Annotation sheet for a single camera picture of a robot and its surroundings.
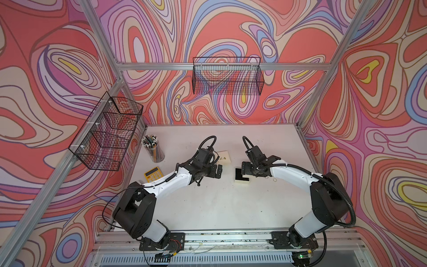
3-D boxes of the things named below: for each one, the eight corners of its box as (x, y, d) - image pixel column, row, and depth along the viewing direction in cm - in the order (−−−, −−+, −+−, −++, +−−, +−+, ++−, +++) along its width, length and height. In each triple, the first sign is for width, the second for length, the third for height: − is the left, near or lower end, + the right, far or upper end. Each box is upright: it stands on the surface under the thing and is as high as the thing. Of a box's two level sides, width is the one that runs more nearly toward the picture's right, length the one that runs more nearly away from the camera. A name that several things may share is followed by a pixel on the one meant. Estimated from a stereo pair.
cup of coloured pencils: (148, 162, 101) (139, 145, 88) (152, 152, 107) (143, 134, 93) (163, 162, 101) (155, 145, 88) (165, 152, 107) (158, 134, 93)
